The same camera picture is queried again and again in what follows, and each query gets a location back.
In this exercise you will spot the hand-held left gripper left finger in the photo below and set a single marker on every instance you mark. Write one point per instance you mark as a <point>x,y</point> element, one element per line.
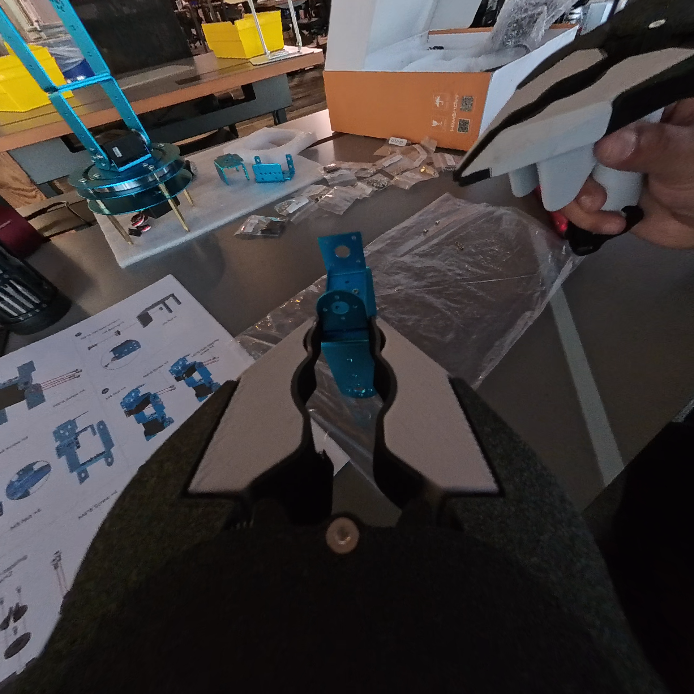
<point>244,428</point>

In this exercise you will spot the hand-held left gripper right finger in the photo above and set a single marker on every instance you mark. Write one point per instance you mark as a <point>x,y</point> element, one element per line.
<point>444,428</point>

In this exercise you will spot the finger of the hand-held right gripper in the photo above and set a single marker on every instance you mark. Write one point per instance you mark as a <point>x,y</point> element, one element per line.
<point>564,68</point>
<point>553,130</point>

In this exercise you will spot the blue metal bracket assembly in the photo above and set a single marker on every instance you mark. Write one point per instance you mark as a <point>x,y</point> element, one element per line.
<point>347,358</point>

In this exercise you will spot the clear plastic bag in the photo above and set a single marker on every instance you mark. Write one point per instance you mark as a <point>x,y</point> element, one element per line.
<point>461,303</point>

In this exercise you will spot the blue toy robot arm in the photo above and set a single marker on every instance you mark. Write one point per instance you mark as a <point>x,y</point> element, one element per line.
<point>130,181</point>

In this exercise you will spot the grey desk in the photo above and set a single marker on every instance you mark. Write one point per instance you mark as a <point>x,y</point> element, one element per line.
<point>623,325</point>

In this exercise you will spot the person's right hand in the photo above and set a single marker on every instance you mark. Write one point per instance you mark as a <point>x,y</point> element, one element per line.
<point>672,179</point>

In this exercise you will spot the bag of black parts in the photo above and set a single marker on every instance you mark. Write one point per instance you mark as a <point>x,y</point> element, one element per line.
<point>515,27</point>

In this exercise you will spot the slim red metal cylinder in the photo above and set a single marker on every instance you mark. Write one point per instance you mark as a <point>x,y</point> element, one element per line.
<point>556,222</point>

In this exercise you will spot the assembly instruction manual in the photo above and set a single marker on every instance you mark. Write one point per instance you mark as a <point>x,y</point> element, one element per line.
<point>162,336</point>

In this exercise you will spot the orange cardboard box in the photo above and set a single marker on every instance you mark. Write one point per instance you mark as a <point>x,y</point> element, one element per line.
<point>390,103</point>

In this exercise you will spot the scattered small parts bags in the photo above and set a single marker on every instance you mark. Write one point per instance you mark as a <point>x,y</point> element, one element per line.
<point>336,198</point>

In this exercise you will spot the white foam slab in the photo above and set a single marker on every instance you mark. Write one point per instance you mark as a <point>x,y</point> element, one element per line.
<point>233,200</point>

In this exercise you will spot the person's dark clothing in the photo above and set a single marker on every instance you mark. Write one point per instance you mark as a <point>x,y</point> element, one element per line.
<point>661,542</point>

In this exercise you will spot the black cylindrical bit holder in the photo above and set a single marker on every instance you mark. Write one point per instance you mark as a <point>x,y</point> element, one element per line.
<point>27,303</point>

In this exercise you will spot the white foam packing piece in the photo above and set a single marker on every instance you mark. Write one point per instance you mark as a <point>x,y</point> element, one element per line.
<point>255,146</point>

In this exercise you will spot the wooden workbench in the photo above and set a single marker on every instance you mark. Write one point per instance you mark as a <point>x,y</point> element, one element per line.
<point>162,93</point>

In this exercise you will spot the blue perforated plate bracket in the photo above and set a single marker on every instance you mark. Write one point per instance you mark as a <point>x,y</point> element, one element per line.
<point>271,172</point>

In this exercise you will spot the small teal metal bracket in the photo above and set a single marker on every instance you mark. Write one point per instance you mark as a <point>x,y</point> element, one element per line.
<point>227,162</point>

